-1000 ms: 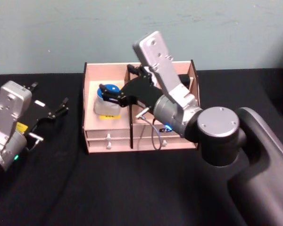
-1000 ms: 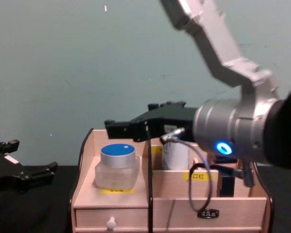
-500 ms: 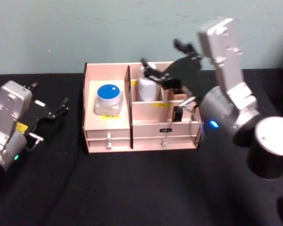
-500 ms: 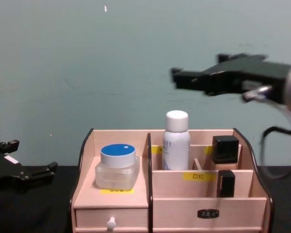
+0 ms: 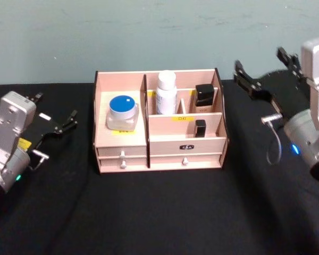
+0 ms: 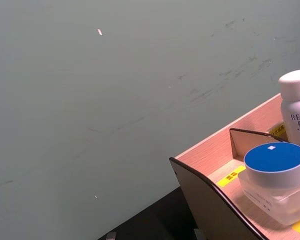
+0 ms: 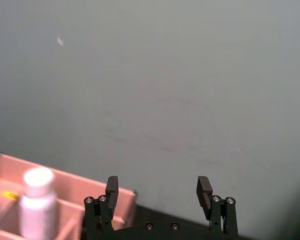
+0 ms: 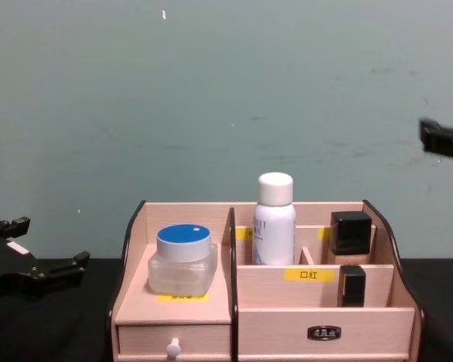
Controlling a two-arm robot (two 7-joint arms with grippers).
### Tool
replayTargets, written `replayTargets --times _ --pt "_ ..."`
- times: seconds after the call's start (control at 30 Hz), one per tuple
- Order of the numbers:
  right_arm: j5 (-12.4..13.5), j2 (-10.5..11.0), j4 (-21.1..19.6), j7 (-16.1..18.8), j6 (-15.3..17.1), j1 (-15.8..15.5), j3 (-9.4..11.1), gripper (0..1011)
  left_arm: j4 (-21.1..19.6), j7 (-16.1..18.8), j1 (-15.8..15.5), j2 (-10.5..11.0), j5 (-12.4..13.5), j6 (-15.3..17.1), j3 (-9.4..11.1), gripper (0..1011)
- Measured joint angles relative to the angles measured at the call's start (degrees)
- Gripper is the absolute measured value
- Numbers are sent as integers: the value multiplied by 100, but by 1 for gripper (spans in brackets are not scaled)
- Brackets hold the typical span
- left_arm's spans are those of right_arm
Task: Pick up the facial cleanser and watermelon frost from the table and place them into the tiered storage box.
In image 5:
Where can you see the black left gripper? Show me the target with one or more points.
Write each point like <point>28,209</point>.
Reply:
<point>40,130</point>

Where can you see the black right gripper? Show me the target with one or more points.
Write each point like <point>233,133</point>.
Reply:
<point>287,95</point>

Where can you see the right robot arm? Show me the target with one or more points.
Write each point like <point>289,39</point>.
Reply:
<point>305,132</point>

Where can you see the clear jar with blue lid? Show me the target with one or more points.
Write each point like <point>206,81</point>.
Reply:
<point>122,111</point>

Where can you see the small pink organizer drawer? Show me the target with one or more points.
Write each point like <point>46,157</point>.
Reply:
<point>109,152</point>
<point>109,164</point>

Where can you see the beige bottle with black cap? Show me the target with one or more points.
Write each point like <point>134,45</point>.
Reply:
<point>203,98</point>

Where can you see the yellow paper label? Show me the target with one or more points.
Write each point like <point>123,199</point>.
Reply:
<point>122,132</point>
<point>183,118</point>

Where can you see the pink wooden desk organizer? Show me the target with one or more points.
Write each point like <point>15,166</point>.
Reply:
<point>122,85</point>

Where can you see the small black lipstick tube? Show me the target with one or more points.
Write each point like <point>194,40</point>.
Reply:
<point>200,128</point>

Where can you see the white plastic bottle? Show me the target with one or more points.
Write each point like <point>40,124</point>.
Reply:
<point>166,95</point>

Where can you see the wide pink organizer drawer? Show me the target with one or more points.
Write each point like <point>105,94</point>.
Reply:
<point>202,160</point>

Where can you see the black table cloth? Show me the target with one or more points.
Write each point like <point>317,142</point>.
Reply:
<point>159,212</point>

